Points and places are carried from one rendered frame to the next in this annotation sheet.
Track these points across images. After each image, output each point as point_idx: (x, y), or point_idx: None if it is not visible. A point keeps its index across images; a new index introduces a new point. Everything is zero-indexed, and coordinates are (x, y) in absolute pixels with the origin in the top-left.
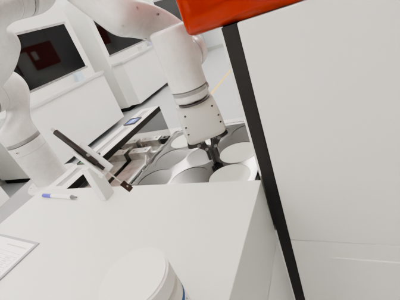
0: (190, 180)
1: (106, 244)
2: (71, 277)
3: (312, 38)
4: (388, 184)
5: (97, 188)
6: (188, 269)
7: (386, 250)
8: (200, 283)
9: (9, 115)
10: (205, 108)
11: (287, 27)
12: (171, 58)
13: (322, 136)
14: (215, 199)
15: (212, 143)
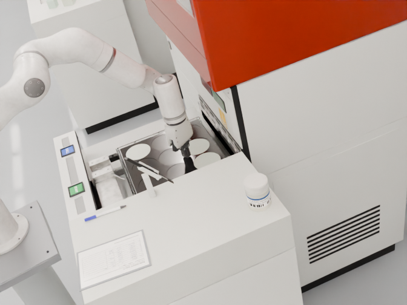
0: (181, 172)
1: (193, 206)
2: (194, 221)
3: (263, 88)
4: (290, 135)
5: (151, 189)
6: None
7: (292, 166)
8: None
9: None
10: (185, 122)
11: (254, 85)
12: (173, 97)
13: (267, 122)
14: (228, 166)
15: (185, 144)
